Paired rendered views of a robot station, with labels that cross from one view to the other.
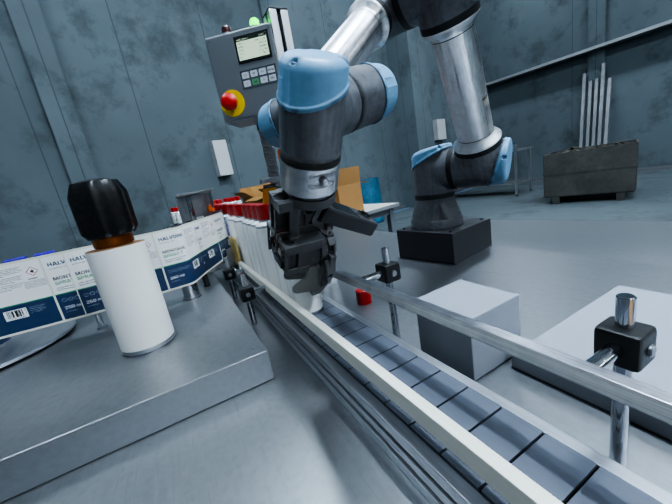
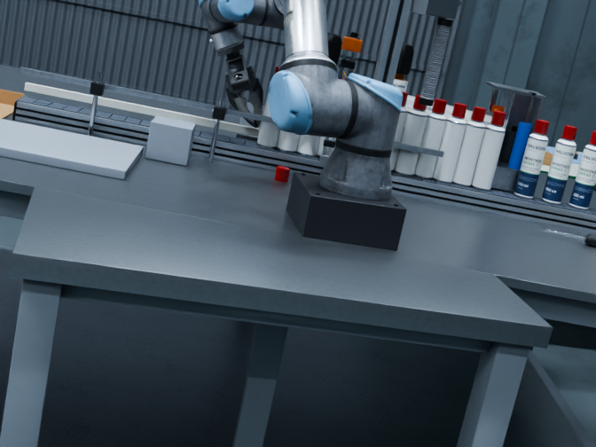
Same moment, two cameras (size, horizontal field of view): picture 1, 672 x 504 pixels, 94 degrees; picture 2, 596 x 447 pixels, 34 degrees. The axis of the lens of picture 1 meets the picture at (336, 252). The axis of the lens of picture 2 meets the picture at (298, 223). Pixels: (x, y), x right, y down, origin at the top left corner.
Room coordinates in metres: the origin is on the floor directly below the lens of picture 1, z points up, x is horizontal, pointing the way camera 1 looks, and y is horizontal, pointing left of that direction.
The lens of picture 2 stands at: (1.60, -2.21, 1.32)
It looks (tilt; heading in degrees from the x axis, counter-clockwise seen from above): 14 degrees down; 112
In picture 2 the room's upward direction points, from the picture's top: 12 degrees clockwise
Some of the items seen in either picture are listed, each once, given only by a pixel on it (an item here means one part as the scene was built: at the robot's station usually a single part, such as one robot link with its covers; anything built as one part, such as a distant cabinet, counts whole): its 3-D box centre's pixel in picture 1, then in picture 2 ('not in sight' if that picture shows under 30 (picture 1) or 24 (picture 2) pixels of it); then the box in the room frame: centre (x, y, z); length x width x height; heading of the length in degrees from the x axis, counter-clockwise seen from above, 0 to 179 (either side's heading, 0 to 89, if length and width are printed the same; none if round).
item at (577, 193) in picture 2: not in sight; (588, 170); (1.31, 0.43, 0.98); 0.05 x 0.05 x 0.20
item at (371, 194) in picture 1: (366, 200); not in sight; (6.66, -0.83, 0.47); 0.65 x 0.62 x 0.94; 125
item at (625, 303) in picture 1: (610, 402); (95, 104); (0.20, -0.19, 0.91); 0.07 x 0.03 x 0.17; 116
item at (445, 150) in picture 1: (434, 169); (367, 110); (0.94, -0.33, 1.08); 0.13 x 0.12 x 0.14; 48
